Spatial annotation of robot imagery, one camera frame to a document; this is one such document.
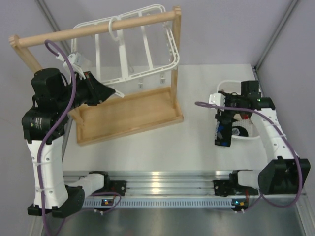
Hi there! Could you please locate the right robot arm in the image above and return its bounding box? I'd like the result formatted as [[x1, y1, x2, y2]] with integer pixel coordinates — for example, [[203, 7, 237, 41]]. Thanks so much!
[[209, 80, 311, 195]]

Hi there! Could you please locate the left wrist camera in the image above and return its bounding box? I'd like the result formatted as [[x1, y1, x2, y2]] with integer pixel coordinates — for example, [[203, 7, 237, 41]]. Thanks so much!
[[56, 52, 86, 75]]

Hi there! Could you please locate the white plastic clip hanger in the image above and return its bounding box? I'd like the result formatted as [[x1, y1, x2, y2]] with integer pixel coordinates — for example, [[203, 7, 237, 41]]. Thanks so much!
[[74, 4, 182, 85]]

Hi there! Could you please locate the white perforated sock basket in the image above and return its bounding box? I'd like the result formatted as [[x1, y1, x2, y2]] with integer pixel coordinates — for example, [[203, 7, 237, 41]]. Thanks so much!
[[217, 80, 259, 141]]

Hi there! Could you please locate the white slotted cable duct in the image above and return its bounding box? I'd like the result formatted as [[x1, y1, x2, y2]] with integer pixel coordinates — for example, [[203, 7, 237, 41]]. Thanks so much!
[[83, 197, 247, 209]]

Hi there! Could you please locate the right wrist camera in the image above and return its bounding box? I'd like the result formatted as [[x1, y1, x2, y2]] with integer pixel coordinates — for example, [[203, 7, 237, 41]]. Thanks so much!
[[209, 93, 225, 107]]

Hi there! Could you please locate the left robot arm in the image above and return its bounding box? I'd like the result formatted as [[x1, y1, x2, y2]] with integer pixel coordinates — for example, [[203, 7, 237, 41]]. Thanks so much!
[[22, 68, 111, 218]]

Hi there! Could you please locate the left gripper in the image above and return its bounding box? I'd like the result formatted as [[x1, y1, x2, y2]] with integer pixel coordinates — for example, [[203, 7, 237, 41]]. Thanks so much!
[[56, 70, 115, 112]]

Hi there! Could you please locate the aluminium mounting rail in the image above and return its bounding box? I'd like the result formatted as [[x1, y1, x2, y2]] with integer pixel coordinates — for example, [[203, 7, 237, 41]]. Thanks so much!
[[63, 170, 307, 200]]

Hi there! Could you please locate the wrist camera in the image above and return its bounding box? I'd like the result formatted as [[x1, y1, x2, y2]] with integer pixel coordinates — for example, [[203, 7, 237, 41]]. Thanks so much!
[[56, 52, 86, 75], [209, 93, 225, 107]]

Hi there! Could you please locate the black blue sports sock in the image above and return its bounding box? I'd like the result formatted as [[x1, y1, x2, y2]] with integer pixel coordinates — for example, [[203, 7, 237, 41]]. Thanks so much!
[[214, 115, 232, 147]]

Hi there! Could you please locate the wooden hanger rack stand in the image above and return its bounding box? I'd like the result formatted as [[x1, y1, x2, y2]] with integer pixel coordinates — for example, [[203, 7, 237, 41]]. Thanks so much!
[[9, 20, 184, 146]]

